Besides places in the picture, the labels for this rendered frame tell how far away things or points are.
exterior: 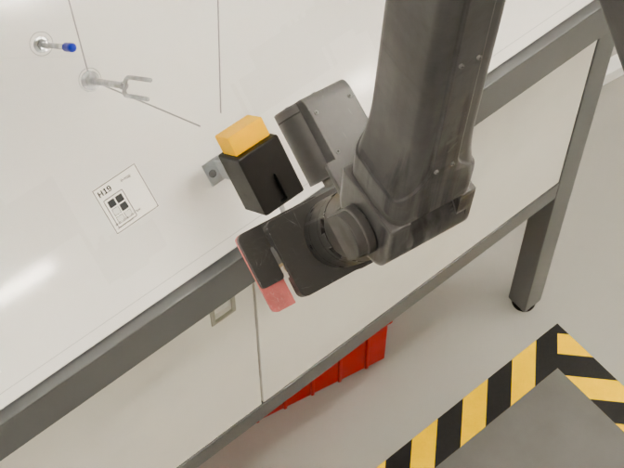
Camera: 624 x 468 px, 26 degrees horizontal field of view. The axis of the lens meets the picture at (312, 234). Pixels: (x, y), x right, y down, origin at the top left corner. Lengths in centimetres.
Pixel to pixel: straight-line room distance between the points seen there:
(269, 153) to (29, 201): 22
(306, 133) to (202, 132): 38
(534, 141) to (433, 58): 109
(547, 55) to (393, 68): 79
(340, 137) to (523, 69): 61
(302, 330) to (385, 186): 87
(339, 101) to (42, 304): 45
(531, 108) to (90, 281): 67
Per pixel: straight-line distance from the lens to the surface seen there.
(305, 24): 136
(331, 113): 94
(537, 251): 216
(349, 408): 222
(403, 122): 78
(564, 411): 226
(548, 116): 179
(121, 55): 128
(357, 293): 173
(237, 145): 123
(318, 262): 105
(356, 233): 88
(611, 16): 57
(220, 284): 136
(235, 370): 165
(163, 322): 134
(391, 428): 221
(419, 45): 72
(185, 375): 156
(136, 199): 130
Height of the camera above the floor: 201
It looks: 58 degrees down
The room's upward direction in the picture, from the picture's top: straight up
